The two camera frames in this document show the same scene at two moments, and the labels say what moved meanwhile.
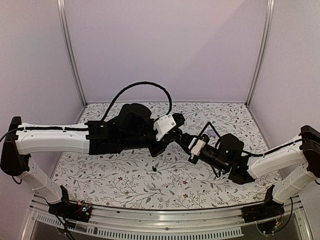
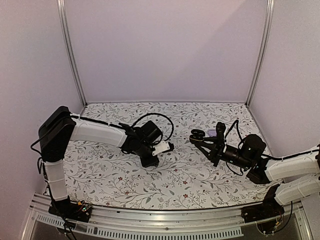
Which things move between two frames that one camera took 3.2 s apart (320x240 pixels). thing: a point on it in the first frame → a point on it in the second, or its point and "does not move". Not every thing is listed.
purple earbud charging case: x=211 y=133 does not move
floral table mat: x=173 y=180 does not move
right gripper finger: x=188 y=140 → x=208 y=154
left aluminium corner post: x=62 y=11 does not move
